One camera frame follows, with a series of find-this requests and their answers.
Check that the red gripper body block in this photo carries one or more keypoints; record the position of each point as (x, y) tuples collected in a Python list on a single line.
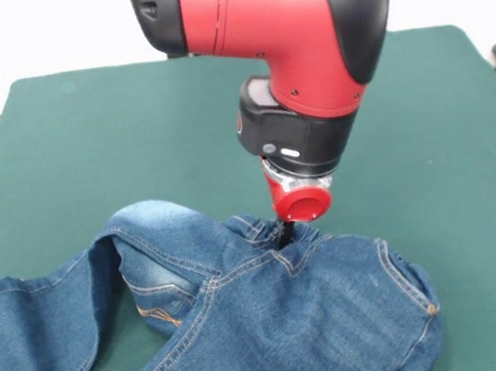
[(305, 205)]

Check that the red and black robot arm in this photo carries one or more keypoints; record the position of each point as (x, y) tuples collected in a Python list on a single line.
[(286, 54)]

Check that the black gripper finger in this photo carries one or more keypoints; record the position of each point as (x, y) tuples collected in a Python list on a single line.
[(286, 235)]

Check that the dark green table cloth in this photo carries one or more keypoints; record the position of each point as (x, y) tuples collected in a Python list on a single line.
[(89, 146)]

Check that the blue denim jeans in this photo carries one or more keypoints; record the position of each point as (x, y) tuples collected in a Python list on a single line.
[(247, 330)]

